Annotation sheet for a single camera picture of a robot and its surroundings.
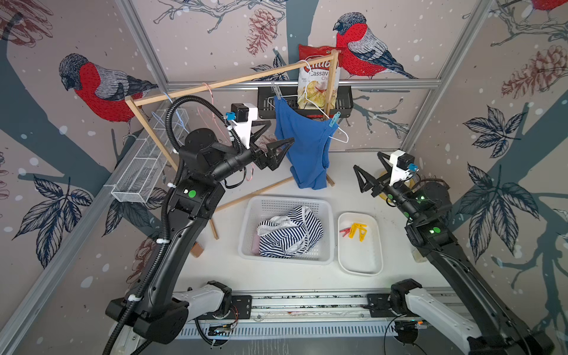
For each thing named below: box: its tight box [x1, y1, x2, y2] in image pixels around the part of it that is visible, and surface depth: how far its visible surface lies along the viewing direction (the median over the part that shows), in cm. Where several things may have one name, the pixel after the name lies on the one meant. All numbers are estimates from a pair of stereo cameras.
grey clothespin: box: [271, 80, 283, 100], surface depth 81 cm
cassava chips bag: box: [297, 44, 341, 109], surface depth 88 cm
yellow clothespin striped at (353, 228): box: [348, 222, 359, 239], surface depth 92 cm
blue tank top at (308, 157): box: [275, 95, 339, 191], surface depth 84 cm
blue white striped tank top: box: [256, 204, 324, 259], surface depth 81 cm
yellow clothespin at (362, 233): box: [357, 225, 368, 243], surface depth 93 cm
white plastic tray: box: [337, 212, 384, 276], surface depth 87 cm
